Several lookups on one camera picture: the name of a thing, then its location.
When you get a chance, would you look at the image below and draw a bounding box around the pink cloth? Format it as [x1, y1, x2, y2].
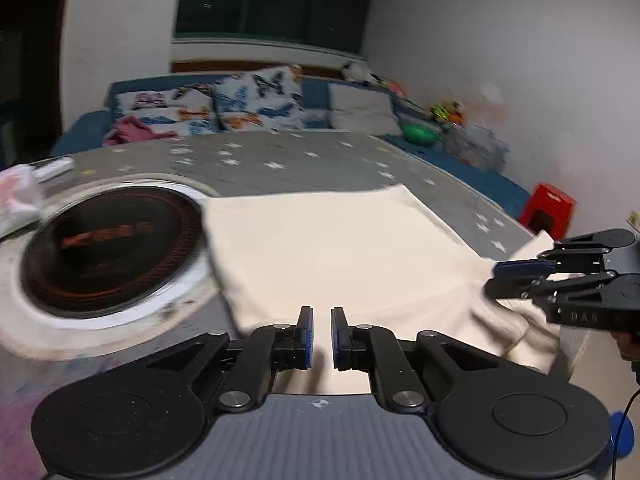
[102, 116, 178, 148]

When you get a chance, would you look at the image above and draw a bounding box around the large butterfly print pillow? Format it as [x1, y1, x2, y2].
[214, 64, 306, 133]

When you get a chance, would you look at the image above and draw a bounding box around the cream cloth garment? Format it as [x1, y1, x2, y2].
[202, 184, 563, 396]

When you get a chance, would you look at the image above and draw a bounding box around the clear plastic storage box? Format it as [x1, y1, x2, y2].
[445, 122, 508, 171]

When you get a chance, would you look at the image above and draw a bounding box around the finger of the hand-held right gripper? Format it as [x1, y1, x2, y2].
[482, 269, 617, 307]
[492, 231, 610, 281]

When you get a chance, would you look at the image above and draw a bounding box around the red plastic stool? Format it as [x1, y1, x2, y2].
[519, 182, 577, 241]

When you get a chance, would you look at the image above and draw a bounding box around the white and black plush toy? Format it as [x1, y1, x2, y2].
[341, 60, 383, 86]

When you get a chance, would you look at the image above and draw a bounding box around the orange plush toy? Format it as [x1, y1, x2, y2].
[377, 76, 407, 97]

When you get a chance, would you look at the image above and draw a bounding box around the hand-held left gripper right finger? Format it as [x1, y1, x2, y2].
[330, 306, 501, 413]

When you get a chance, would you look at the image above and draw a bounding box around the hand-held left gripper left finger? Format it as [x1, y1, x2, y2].
[142, 305, 316, 413]

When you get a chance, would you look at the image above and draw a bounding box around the blue corner sofa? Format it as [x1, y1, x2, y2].
[50, 74, 533, 221]

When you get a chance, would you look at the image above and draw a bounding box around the small butterfly print pillow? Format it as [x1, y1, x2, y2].
[112, 84, 221, 138]

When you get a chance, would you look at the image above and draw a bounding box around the green round toy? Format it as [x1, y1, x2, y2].
[402, 124, 438, 146]

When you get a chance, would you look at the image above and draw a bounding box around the grey star-printed table mat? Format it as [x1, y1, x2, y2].
[0, 131, 593, 480]

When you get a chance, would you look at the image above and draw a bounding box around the round black induction cooker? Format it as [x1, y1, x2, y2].
[0, 175, 221, 361]

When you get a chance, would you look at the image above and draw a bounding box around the dark window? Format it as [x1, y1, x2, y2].
[172, 0, 376, 56]

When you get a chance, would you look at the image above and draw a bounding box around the blue round object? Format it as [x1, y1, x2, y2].
[611, 411, 636, 458]

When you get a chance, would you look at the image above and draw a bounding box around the white plastic bag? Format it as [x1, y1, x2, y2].
[0, 164, 43, 236]

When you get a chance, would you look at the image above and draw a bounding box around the plain grey pillow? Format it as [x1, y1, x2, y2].
[327, 82, 401, 136]

